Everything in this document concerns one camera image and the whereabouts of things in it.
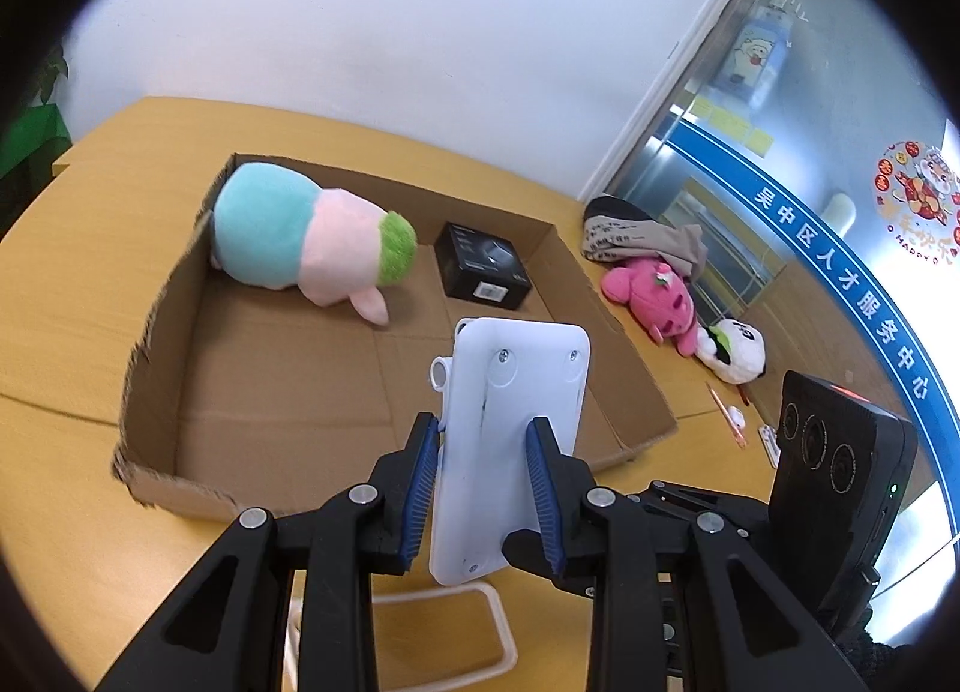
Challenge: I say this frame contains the small black product box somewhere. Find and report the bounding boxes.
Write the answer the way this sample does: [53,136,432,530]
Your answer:
[434,221,534,311]

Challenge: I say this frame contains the torn cardboard box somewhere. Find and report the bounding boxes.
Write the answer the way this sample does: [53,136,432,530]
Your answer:
[111,152,680,522]

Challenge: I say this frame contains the green plastic planter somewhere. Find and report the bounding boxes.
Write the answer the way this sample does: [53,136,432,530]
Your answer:
[0,103,73,177]

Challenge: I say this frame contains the pink pen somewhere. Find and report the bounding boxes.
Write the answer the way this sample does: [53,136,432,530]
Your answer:
[707,382,749,447]

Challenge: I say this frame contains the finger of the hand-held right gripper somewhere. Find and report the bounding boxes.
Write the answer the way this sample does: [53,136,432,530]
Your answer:
[637,480,772,543]

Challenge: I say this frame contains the green potted plant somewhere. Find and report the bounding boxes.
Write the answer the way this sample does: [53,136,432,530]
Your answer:
[30,45,70,105]

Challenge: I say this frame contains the white plush toy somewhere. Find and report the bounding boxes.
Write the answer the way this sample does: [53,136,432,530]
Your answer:
[694,319,767,385]

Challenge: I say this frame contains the white plastic frame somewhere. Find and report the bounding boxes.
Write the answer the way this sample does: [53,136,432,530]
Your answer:
[371,582,519,685]

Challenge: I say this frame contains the round cartoon window sticker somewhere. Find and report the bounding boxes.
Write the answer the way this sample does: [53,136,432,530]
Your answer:
[870,140,960,267]

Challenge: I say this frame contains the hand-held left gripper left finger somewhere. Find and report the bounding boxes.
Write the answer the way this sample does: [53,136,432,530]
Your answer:
[97,411,441,692]

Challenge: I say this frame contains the glass door with blue band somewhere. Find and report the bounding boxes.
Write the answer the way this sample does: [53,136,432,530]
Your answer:
[577,0,960,505]

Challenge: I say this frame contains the cartoon sheep poster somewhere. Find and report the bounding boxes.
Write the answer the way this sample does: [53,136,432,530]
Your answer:
[722,15,790,94]

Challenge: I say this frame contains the white phone stand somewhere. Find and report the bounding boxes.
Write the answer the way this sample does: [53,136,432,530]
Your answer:
[429,317,591,586]

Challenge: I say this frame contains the grey folded cloth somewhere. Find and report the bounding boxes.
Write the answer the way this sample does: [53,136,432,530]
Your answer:
[581,195,710,284]

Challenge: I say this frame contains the pink teal green plush toy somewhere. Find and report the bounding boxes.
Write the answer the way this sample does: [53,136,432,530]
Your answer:
[208,163,418,326]

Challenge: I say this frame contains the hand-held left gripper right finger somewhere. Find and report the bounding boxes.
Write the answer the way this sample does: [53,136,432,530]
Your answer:
[501,416,871,692]

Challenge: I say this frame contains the yellow sticky notes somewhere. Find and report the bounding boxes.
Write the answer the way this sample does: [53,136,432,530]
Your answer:
[688,95,773,157]

